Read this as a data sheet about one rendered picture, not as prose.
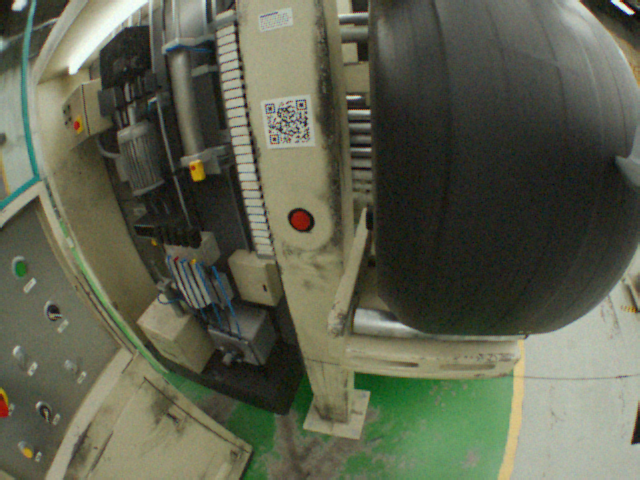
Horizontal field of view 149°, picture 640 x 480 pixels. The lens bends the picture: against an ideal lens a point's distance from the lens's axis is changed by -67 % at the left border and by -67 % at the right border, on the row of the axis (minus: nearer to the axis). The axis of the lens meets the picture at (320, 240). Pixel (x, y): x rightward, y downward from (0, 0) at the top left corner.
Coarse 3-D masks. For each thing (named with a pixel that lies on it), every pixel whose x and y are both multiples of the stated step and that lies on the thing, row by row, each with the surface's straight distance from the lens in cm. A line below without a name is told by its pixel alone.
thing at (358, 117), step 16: (352, 112) 77; (368, 112) 76; (352, 128) 76; (368, 128) 76; (352, 144) 91; (368, 144) 91; (352, 160) 80; (368, 160) 79; (352, 176) 80; (368, 176) 79
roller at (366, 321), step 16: (352, 320) 45; (368, 320) 44; (384, 320) 44; (400, 336) 46; (416, 336) 46; (432, 336) 46; (448, 336) 46; (464, 336) 47; (480, 336) 48; (496, 336) 49; (512, 336) 51
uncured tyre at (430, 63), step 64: (384, 0) 22; (448, 0) 19; (512, 0) 21; (576, 0) 35; (384, 64) 18; (448, 64) 16; (512, 64) 16; (576, 64) 21; (384, 128) 18; (448, 128) 15; (512, 128) 15; (576, 128) 18; (384, 192) 18; (448, 192) 15; (512, 192) 16; (576, 192) 18; (384, 256) 22; (448, 256) 17; (512, 256) 18; (576, 256) 21; (448, 320) 24; (512, 320) 26
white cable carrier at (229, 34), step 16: (224, 16) 46; (224, 32) 45; (224, 48) 44; (224, 64) 44; (240, 64) 43; (224, 80) 44; (240, 80) 42; (240, 112) 43; (240, 128) 43; (240, 144) 44; (240, 160) 44; (256, 160) 46; (240, 176) 46; (256, 176) 44; (256, 192) 45; (256, 208) 47; (256, 224) 49; (256, 240) 51; (272, 240) 52
